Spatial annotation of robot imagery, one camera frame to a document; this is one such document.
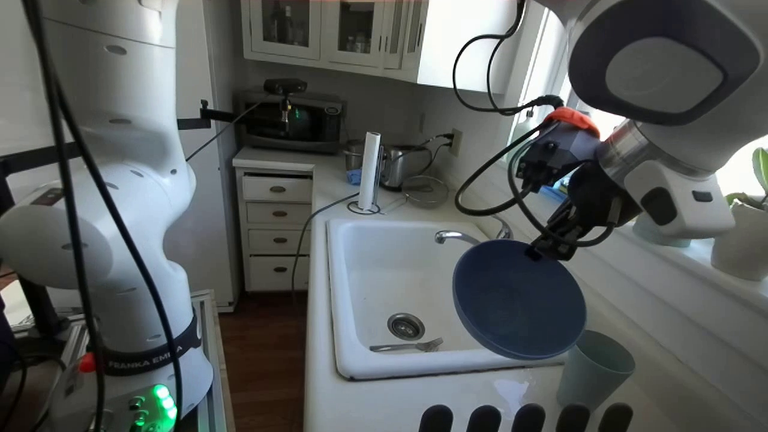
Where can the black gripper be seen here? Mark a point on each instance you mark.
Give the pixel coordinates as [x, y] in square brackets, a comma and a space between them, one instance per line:
[604, 201]

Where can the blue bowl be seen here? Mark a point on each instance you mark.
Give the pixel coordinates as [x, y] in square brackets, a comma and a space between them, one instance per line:
[516, 301]

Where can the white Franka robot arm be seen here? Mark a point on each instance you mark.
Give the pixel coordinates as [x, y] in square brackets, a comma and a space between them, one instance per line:
[121, 121]

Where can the black plate rack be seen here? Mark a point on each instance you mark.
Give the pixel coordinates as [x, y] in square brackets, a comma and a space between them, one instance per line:
[529, 421]

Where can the chrome sink faucet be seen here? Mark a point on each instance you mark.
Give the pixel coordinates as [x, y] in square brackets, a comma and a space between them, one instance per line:
[451, 237]

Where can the grey-green plastic cup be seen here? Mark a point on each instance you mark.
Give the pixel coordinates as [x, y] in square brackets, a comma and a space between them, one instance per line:
[594, 374]

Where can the white kitchen sink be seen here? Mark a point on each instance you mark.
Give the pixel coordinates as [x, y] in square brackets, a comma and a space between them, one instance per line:
[385, 272]

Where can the small metal kettle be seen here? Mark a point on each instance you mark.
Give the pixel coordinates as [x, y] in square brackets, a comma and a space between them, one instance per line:
[391, 169]

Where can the metal spoon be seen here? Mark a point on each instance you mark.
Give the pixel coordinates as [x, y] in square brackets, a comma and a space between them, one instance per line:
[403, 346]

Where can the white plant pot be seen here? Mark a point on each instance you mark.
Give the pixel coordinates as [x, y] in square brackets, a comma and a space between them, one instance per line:
[743, 243]

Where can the green house plant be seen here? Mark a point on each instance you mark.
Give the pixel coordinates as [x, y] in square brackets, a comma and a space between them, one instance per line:
[760, 171]

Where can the white drawer cabinet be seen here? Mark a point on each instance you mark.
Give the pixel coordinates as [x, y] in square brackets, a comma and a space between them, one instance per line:
[277, 232]

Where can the red round knob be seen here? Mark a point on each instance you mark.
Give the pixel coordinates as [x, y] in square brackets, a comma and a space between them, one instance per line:
[88, 363]

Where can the wrist camera with orange mount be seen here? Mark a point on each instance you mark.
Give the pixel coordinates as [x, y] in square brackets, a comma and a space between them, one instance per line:
[561, 148]

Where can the wall power outlet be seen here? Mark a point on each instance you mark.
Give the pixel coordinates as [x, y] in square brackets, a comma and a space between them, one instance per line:
[455, 143]

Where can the white glass-door wall cabinet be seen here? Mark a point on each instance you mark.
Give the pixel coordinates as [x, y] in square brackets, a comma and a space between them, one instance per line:
[456, 40]

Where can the black stereo camera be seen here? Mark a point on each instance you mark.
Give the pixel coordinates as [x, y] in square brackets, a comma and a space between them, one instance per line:
[286, 86]

